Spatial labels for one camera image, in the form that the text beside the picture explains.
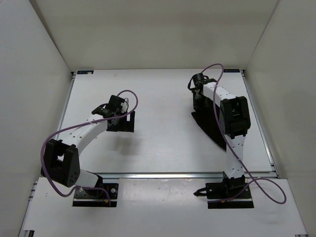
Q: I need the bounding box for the blue left corner sticker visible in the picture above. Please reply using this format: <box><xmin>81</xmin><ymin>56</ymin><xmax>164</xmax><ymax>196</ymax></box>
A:
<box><xmin>77</xmin><ymin>70</ymin><xmax>94</xmax><ymax>75</ymax></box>

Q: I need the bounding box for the black skirt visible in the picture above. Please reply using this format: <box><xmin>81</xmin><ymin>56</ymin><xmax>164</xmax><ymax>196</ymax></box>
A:
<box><xmin>191</xmin><ymin>103</ymin><xmax>226</xmax><ymax>151</ymax></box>

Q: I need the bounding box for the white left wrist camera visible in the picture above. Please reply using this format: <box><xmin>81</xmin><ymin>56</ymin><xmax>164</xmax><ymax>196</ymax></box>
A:
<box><xmin>121</xmin><ymin>98</ymin><xmax>129</xmax><ymax>111</ymax></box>

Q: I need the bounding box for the white front cover panel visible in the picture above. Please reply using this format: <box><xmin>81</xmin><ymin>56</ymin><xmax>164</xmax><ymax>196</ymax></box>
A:
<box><xmin>24</xmin><ymin>178</ymin><xmax>307</xmax><ymax>237</ymax></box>

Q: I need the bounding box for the silver table edge rail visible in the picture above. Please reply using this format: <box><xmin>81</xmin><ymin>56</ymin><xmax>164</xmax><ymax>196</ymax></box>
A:
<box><xmin>44</xmin><ymin>172</ymin><xmax>278</xmax><ymax>180</ymax></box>

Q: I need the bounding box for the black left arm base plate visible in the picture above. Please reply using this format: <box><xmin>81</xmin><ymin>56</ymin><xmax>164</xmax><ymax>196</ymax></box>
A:
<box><xmin>72</xmin><ymin>183</ymin><xmax>119</xmax><ymax>207</ymax></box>

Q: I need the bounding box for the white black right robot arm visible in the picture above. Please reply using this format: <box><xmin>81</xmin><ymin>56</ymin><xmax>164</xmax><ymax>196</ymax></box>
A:
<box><xmin>188</xmin><ymin>73</ymin><xmax>251</xmax><ymax>199</ymax></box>

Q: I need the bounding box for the blue corner sticker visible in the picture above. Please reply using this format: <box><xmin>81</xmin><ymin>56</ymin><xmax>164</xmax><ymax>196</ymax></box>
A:
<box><xmin>77</xmin><ymin>70</ymin><xmax>94</xmax><ymax>75</ymax></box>
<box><xmin>224</xmin><ymin>69</ymin><xmax>240</xmax><ymax>73</ymax></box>

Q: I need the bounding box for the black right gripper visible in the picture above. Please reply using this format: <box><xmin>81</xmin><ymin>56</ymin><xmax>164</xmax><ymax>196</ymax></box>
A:
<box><xmin>192</xmin><ymin>91</ymin><xmax>208</xmax><ymax>112</ymax></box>

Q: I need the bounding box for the blue right corner sticker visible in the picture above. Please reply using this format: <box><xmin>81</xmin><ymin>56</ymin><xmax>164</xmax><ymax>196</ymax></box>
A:
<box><xmin>224</xmin><ymin>69</ymin><xmax>240</xmax><ymax>73</ymax></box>

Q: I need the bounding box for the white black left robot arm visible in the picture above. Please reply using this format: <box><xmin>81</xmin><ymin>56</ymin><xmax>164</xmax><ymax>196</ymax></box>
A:
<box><xmin>41</xmin><ymin>95</ymin><xmax>135</xmax><ymax>197</ymax></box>

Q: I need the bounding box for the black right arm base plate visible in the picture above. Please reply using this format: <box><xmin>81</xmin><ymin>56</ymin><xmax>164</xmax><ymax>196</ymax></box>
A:
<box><xmin>193</xmin><ymin>182</ymin><xmax>254</xmax><ymax>209</ymax></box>

